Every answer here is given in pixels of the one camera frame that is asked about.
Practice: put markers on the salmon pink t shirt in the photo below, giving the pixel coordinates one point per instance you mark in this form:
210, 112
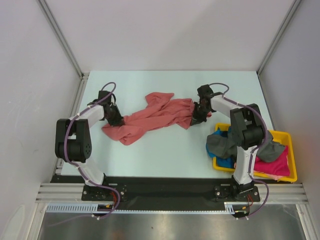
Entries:
162, 111

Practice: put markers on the slotted cable duct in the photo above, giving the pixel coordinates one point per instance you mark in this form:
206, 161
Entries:
222, 208

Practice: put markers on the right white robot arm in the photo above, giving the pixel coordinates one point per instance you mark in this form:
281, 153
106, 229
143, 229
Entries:
248, 131

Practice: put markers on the yellow plastic bin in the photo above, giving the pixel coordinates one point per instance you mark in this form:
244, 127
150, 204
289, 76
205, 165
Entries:
283, 138

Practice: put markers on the right aluminium corner post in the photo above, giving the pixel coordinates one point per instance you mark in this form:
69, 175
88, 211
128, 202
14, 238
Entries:
279, 34

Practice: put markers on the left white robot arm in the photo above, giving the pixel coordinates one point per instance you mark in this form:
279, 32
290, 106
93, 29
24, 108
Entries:
73, 142

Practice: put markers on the aluminium frame rail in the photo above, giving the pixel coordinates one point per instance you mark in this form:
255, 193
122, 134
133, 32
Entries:
72, 193

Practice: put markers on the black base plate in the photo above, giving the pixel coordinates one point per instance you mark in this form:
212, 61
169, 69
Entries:
154, 192

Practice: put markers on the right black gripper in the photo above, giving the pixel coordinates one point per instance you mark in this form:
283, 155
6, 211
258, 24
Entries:
197, 119

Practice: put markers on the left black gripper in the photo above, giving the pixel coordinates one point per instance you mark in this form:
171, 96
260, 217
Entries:
117, 122

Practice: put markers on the blue t shirt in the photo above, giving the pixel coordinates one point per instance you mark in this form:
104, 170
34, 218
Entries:
219, 145

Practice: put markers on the aluminium corner post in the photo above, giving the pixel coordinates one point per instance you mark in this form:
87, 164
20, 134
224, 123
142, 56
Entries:
57, 31
279, 34

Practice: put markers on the left aluminium corner post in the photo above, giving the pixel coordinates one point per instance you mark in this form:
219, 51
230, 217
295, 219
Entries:
57, 31

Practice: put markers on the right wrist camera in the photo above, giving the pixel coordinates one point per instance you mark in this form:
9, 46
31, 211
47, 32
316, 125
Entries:
205, 92

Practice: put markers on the grey t shirt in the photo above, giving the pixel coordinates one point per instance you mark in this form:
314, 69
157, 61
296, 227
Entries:
269, 151

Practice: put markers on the magenta t shirt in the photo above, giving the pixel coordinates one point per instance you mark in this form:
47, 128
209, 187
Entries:
275, 169

